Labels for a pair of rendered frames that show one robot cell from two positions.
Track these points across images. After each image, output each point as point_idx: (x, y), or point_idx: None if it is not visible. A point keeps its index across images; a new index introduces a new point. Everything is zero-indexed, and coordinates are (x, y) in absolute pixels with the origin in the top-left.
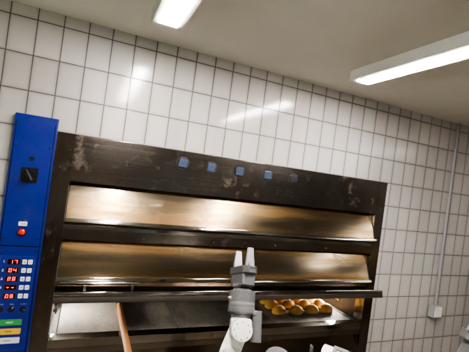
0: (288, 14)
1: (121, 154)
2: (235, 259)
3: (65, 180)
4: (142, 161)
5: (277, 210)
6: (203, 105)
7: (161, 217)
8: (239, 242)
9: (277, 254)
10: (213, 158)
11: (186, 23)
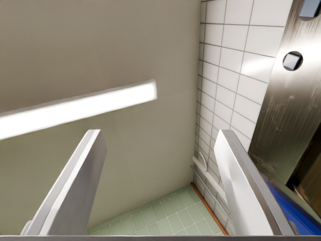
0: (85, 25)
1: (268, 130)
2: (226, 195)
3: (283, 187)
4: (279, 113)
5: None
6: (231, 33)
7: None
8: None
9: None
10: (295, 5)
11: (157, 73)
